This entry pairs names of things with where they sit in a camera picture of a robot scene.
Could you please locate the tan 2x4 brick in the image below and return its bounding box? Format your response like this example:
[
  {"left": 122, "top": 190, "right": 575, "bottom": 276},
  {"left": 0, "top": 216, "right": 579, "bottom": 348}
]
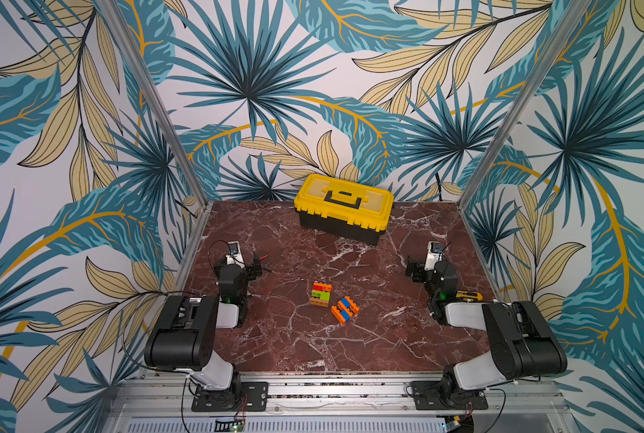
[{"left": 309, "top": 298, "right": 328, "bottom": 308}]

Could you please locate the orange 2x4 brick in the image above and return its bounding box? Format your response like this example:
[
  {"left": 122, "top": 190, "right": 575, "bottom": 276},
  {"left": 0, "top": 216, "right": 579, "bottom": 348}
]
[
  {"left": 331, "top": 306, "right": 350, "bottom": 325},
  {"left": 345, "top": 296, "right": 360, "bottom": 314},
  {"left": 313, "top": 283, "right": 332, "bottom": 292},
  {"left": 336, "top": 300, "right": 354, "bottom": 319}
]

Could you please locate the green 2x4 brick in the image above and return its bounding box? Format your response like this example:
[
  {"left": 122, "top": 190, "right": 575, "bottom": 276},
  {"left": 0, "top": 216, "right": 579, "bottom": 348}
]
[{"left": 311, "top": 292, "right": 330, "bottom": 301}]

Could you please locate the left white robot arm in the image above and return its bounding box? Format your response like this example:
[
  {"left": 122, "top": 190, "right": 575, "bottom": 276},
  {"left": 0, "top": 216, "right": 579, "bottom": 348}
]
[{"left": 143, "top": 256, "right": 262, "bottom": 393}]

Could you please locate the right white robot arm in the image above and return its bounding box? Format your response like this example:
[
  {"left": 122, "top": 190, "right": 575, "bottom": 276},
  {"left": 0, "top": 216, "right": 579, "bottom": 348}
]
[{"left": 406, "top": 260, "right": 567, "bottom": 399}]

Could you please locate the yellow utility knife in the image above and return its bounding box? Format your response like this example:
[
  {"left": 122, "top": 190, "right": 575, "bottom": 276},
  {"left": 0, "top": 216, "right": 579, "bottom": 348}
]
[{"left": 456, "top": 290, "right": 484, "bottom": 302}]

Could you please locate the yellow black toolbox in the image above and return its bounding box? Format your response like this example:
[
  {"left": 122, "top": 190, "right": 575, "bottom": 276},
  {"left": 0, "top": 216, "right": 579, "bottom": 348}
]
[{"left": 294, "top": 174, "right": 394, "bottom": 245}]

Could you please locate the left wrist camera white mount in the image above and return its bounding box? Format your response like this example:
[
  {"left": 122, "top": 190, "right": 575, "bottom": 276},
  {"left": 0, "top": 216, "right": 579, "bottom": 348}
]
[{"left": 226, "top": 241, "right": 245, "bottom": 268}]

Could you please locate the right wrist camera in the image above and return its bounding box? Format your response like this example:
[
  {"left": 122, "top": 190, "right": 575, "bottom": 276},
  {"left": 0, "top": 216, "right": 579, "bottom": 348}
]
[{"left": 424, "top": 241, "right": 445, "bottom": 271}]

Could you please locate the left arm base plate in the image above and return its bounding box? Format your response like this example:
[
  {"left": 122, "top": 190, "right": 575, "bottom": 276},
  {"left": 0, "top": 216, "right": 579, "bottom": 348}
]
[{"left": 191, "top": 382, "right": 269, "bottom": 412}]

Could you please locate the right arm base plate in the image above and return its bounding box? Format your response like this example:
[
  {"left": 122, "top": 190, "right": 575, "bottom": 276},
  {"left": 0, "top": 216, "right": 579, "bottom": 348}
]
[{"left": 408, "top": 381, "right": 488, "bottom": 411}]

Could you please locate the aluminium front rail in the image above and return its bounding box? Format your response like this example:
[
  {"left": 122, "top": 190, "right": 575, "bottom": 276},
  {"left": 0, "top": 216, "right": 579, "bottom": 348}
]
[{"left": 102, "top": 372, "right": 579, "bottom": 432}]

